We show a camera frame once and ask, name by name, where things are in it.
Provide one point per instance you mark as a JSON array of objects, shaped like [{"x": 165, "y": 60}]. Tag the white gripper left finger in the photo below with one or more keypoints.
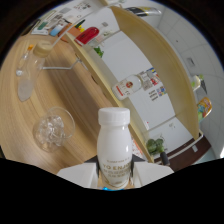
[{"x": 78, "y": 175}]

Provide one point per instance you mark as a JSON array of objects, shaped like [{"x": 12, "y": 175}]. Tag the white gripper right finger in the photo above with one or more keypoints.
[{"x": 151, "y": 173}]

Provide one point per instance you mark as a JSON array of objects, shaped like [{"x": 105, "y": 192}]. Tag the glass jar with wooden lid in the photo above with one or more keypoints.
[{"x": 31, "y": 76}]

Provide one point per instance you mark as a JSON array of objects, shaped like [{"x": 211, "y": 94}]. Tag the brown door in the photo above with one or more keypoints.
[{"x": 186, "y": 153}]

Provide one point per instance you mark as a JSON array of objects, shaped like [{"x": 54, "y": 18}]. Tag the clear glass with ice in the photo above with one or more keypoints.
[{"x": 51, "y": 131}]

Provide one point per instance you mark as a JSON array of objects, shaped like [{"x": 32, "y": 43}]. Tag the yellow snack bag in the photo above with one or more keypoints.
[{"x": 204, "y": 109}]

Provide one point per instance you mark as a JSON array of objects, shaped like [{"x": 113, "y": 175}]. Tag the two-tier wooden shelf rack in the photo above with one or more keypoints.
[{"x": 173, "y": 83}]

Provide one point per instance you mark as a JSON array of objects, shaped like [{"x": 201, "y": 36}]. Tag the clear bottle with green cap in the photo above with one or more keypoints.
[{"x": 197, "y": 82}]

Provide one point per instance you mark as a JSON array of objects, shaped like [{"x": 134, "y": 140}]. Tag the green potted plant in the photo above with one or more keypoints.
[{"x": 98, "y": 51}]

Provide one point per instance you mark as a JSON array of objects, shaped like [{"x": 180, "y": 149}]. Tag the red liquid glass bottle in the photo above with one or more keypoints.
[{"x": 87, "y": 35}]

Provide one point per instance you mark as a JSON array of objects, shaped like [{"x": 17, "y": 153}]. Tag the black foil bag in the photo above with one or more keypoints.
[{"x": 143, "y": 11}]

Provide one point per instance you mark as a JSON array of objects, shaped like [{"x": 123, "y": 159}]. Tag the multicolour wall poster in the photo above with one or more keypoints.
[{"x": 161, "y": 90}]

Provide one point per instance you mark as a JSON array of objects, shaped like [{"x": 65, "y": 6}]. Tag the red wall poster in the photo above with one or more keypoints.
[{"x": 154, "y": 81}]

